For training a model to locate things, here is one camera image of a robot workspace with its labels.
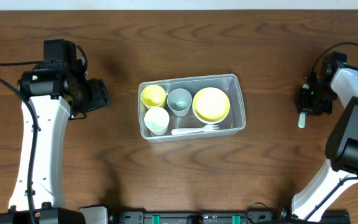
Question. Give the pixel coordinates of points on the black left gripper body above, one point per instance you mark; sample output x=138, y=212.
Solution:
x=96, y=95

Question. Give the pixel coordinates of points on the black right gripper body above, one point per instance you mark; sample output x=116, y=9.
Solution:
x=317, y=98

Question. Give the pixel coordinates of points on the mint green plastic spoon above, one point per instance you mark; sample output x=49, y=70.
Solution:
x=302, y=115

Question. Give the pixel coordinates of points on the yellow plastic cup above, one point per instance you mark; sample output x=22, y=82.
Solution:
x=153, y=96

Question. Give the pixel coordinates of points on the white plastic cup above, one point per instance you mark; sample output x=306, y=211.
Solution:
x=157, y=120

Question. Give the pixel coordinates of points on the grey blue plastic cup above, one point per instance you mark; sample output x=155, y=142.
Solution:
x=179, y=101

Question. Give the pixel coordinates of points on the pink plastic fork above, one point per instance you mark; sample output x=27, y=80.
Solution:
x=206, y=128

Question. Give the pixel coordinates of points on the yellow plastic bowl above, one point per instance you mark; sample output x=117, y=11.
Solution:
x=211, y=103

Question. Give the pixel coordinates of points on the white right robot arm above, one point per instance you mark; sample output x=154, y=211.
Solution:
x=337, y=80

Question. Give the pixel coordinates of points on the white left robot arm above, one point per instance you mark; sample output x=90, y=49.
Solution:
x=51, y=99

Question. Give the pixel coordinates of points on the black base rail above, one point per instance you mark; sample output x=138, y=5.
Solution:
x=253, y=216

